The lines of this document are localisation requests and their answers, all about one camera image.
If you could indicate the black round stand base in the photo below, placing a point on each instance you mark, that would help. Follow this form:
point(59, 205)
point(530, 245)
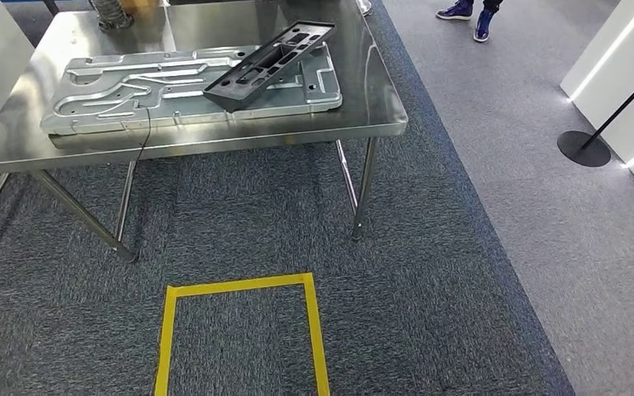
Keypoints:
point(582, 150)

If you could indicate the stamped silver metal panel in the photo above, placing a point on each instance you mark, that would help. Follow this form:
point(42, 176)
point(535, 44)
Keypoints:
point(131, 93)

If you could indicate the chrome stanchion post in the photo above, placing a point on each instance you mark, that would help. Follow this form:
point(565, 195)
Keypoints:
point(365, 6)

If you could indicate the stainless steel workbench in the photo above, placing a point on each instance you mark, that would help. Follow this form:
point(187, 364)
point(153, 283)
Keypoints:
point(213, 22)

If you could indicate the long black plastic part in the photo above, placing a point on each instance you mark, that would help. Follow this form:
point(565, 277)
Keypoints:
point(240, 93)

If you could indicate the person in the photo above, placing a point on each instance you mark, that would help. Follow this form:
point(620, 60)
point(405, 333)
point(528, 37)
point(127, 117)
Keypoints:
point(459, 11)

